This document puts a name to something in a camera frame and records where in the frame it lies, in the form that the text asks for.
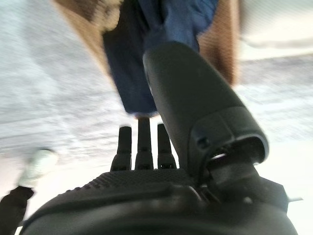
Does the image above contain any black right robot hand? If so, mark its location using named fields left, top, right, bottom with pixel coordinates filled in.
left=18, top=41, right=304, bottom=235

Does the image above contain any blue garment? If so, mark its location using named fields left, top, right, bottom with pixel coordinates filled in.
left=102, top=0, right=220, bottom=120

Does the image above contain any brown wicker basket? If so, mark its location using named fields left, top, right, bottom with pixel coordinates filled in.
left=52, top=0, right=243, bottom=86

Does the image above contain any grey striped rug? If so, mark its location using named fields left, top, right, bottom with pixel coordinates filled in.
left=0, top=0, right=313, bottom=157

